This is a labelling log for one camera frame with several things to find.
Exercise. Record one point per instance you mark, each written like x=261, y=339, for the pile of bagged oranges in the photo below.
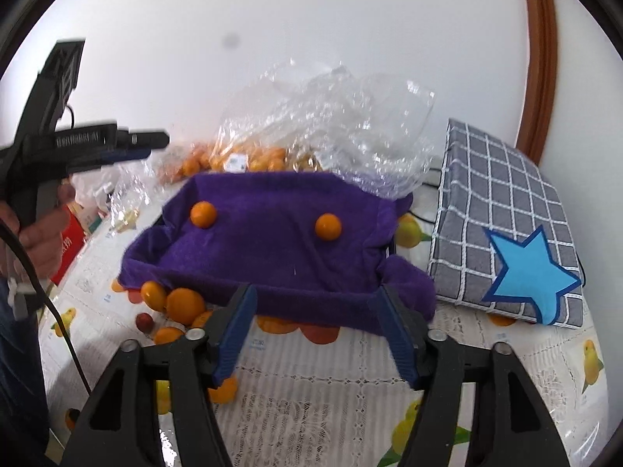
x=219, y=158

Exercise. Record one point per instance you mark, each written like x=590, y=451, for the red paper bag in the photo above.
x=70, y=248

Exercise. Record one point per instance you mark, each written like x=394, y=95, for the person's left forearm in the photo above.
x=19, y=360

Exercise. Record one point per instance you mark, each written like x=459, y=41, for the large clear plastic bag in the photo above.
x=331, y=116

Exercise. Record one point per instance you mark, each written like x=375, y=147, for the white plastic bag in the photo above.
x=95, y=192

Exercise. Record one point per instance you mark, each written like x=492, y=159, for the grey checked star cushion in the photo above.
x=486, y=194

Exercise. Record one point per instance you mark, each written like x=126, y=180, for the purple towel lined tray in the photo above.
x=272, y=253

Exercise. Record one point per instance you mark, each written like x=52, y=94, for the person's left hand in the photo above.
x=46, y=238

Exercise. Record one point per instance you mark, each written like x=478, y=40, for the small clear plastic bag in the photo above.
x=129, y=194

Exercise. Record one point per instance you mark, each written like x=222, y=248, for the small red fruit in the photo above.
x=144, y=323

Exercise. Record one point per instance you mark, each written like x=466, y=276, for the brown wooden door frame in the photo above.
x=540, y=58

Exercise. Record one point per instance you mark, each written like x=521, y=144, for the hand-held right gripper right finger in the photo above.
x=396, y=340

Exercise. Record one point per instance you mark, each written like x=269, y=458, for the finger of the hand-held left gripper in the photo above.
x=126, y=156
x=146, y=139

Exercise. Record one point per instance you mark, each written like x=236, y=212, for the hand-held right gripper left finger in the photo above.
x=236, y=340

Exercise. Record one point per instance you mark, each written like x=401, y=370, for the large orange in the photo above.
x=185, y=306

